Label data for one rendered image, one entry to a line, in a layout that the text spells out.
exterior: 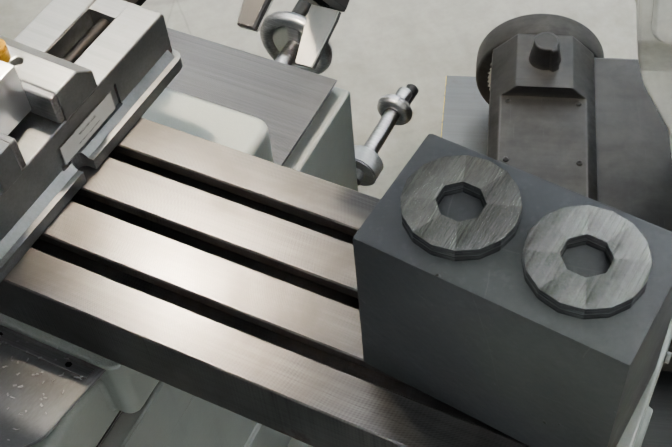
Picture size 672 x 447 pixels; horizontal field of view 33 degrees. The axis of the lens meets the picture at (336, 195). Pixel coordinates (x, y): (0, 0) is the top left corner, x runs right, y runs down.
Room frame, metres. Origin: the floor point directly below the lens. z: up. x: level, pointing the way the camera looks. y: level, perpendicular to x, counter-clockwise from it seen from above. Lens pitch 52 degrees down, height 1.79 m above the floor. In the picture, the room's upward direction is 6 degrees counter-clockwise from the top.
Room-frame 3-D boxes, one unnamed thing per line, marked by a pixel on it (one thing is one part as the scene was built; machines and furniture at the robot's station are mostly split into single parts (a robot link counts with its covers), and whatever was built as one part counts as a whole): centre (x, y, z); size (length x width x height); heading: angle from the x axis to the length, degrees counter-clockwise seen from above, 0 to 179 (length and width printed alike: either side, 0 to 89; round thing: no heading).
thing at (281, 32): (1.18, 0.05, 0.63); 0.16 x 0.12 x 0.12; 149
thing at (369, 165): (1.13, -0.08, 0.51); 0.22 x 0.06 x 0.06; 149
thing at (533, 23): (1.23, -0.34, 0.50); 0.20 x 0.05 x 0.20; 78
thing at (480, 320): (0.48, -0.13, 1.03); 0.22 x 0.12 x 0.20; 53
